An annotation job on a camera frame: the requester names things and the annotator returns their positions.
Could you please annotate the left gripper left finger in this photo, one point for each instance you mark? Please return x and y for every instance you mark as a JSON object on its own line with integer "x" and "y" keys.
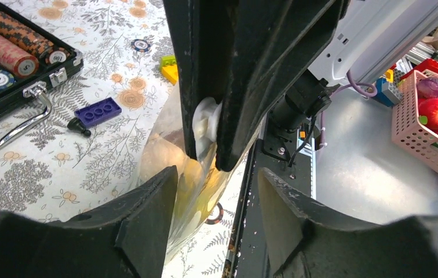
{"x": 126, "y": 237}

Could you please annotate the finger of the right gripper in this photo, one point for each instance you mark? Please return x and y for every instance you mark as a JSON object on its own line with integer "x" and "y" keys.
{"x": 274, "y": 43}
{"x": 202, "y": 33}

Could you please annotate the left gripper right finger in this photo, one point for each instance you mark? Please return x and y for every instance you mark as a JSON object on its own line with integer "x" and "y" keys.
{"x": 308, "y": 239}

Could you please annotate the clear zip top bag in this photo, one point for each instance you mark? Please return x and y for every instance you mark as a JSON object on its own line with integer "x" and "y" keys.
{"x": 183, "y": 229}

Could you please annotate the yellow banana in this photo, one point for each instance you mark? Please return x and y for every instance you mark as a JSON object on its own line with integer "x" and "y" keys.
{"x": 199, "y": 188}

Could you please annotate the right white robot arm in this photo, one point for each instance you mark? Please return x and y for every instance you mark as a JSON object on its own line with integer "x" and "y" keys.
{"x": 370, "y": 36}

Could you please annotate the yellow plastic triangle tool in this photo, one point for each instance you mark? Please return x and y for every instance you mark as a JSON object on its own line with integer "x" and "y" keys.
{"x": 168, "y": 68}

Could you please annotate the loose blue poker chip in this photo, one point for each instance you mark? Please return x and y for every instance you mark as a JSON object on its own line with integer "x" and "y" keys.
{"x": 140, "y": 45}

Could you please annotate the purple toy brick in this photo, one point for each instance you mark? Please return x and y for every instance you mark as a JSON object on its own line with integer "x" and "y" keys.
{"x": 99, "y": 112}

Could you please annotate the pink basket of fruit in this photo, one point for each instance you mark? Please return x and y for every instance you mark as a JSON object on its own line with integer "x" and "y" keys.
{"x": 415, "y": 118}

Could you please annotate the black poker chip case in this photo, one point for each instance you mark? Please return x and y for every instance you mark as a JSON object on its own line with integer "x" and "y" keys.
{"x": 32, "y": 63}

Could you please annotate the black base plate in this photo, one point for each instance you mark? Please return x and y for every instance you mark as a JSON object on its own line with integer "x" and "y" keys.
{"x": 247, "y": 251}

